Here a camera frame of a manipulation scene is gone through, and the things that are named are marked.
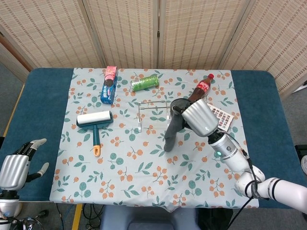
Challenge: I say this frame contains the black floor object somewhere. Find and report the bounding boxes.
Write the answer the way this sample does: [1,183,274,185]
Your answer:
[294,144,307,157]

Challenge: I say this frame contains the cola bottle red label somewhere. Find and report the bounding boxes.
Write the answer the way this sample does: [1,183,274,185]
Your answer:
[188,73,215,104]

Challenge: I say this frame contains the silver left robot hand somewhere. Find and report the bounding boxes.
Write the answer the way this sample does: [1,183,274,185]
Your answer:
[0,138,50,191]

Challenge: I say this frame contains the box with colour swatches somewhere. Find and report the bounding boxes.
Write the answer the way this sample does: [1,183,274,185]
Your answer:
[207,103,235,133]

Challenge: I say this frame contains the green drink can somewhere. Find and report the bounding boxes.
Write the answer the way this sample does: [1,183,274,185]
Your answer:
[130,74,160,92]

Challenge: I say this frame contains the black chrome floor stand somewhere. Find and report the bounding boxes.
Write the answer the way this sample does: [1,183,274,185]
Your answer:
[14,209,48,230]

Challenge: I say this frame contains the teal lint roller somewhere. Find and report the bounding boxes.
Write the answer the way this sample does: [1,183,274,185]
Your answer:
[76,110,114,158]

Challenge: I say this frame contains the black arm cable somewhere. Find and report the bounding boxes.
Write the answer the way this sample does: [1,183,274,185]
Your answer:
[217,130,271,228]

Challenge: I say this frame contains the blue cloth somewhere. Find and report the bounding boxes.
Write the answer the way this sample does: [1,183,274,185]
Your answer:
[164,97,192,152]

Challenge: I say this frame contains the teal table cover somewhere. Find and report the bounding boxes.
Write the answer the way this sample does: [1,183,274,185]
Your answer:
[0,68,303,209]

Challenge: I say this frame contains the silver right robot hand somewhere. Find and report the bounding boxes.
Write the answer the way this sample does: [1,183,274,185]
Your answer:
[171,98,220,138]

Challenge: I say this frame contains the blue pink cookie box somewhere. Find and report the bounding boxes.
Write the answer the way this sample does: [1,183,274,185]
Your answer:
[100,65,119,105]

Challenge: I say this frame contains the bamboo folding screen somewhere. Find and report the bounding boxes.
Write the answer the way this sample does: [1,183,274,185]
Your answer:
[0,0,307,96]

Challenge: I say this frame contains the metal wire rack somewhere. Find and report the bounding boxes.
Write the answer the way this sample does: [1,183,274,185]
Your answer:
[137,100,174,132]

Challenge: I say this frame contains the black bag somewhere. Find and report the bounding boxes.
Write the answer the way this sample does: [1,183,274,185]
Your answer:
[198,208,237,230]

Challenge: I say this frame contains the floral tablecloth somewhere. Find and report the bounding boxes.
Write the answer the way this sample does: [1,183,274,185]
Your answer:
[49,68,261,213]

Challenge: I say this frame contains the black floor cable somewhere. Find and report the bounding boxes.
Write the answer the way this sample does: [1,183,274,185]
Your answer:
[83,204,104,230]

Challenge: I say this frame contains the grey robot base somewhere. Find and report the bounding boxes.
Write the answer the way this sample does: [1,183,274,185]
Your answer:
[99,206,200,230]

